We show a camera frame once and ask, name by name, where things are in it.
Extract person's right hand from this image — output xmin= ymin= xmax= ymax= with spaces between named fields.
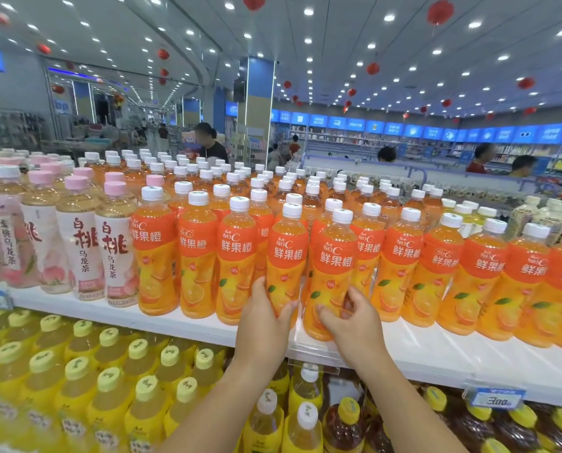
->
xmin=316 ymin=286 xmax=390 ymax=373

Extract person's left hand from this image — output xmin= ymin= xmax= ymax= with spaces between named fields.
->
xmin=233 ymin=277 xmax=300 ymax=373

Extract white shelf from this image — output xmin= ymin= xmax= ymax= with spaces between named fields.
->
xmin=0 ymin=282 xmax=562 ymax=453

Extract orange juice bottles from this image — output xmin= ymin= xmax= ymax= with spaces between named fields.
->
xmin=85 ymin=148 xmax=451 ymax=316

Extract person's left forearm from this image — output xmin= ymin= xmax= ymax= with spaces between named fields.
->
xmin=158 ymin=361 xmax=287 ymax=453

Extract person's right forearm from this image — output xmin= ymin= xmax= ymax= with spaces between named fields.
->
xmin=356 ymin=353 xmax=468 ymax=453

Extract yellow cap bottles lower shelf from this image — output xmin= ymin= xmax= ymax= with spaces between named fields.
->
xmin=242 ymin=362 xmax=327 ymax=453

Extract rows of yellow cap bottles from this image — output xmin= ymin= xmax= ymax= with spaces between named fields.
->
xmin=323 ymin=384 xmax=562 ymax=453

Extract rows of pink label bottles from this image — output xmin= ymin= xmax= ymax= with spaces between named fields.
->
xmin=0 ymin=153 xmax=168 ymax=308

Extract rows of cream tea bottles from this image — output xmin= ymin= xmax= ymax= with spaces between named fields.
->
xmin=506 ymin=195 xmax=562 ymax=246

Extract blue illuminated sign band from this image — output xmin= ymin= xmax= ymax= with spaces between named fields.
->
xmin=270 ymin=109 xmax=562 ymax=146

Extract rows of lemon yellow bottles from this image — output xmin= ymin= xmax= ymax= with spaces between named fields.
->
xmin=0 ymin=306 xmax=225 ymax=453

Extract blue beige pillar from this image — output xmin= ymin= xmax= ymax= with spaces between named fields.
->
xmin=237 ymin=56 xmax=276 ymax=165

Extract white accessory display racks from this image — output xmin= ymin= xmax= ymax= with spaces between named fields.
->
xmin=0 ymin=108 xmax=168 ymax=154

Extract blue rail display counter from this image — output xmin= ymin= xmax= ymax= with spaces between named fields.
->
xmin=299 ymin=153 xmax=562 ymax=203

